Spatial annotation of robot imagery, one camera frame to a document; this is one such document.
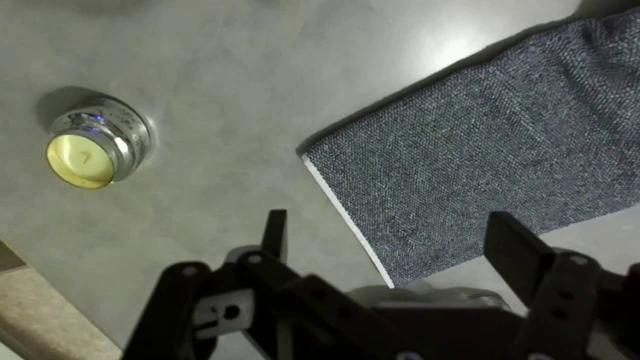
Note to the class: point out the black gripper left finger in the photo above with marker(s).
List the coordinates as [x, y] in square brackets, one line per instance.
[275, 234]

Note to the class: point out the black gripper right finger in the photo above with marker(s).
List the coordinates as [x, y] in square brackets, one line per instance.
[516, 254]

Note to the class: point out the grey towel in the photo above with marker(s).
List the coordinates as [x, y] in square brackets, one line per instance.
[548, 128]

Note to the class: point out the glass jar with yellow lid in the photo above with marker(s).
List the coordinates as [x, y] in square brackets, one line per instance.
[98, 142]

